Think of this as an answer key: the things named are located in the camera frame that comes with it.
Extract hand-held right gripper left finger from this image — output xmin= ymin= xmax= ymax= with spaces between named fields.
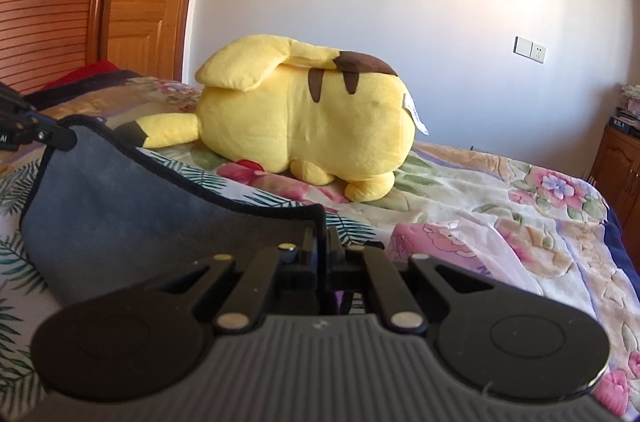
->
xmin=145 ymin=227 xmax=321 ymax=336

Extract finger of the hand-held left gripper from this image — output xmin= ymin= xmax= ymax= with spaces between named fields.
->
xmin=0 ymin=82 xmax=79 ymax=152

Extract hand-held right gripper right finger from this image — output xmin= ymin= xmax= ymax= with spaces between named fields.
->
xmin=325 ymin=226 xmax=494 ymax=335

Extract grey-blue towel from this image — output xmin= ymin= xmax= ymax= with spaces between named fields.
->
xmin=20 ymin=115 xmax=386 ymax=309

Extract dark maroon blanket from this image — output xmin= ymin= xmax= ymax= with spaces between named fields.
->
xmin=22 ymin=69 xmax=148 ymax=112

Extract red cloth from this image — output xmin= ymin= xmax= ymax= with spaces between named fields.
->
xmin=49 ymin=61 xmax=122 ymax=90

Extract yellow plush toy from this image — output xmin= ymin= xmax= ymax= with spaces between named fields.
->
xmin=114 ymin=34 xmax=430 ymax=203

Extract white translucent plastic sheet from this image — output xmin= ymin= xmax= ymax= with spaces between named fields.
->
xmin=452 ymin=206 xmax=545 ymax=297

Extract floral quilted bedspread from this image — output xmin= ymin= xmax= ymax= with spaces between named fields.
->
xmin=0 ymin=75 xmax=640 ymax=422

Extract dark blue bedsheet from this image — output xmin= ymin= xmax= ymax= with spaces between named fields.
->
xmin=594 ymin=195 xmax=640 ymax=289

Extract wooden cabinet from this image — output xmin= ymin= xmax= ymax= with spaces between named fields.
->
xmin=587 ymin=123 xmax=640 ymax=245

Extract stack of dark books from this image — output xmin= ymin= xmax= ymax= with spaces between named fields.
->
xmin=607 ymin=105 xmax=640 ymax=136

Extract white wall switch socket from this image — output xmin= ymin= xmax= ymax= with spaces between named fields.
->
xmin=513 ymin=35 xmax=548 ymax=64

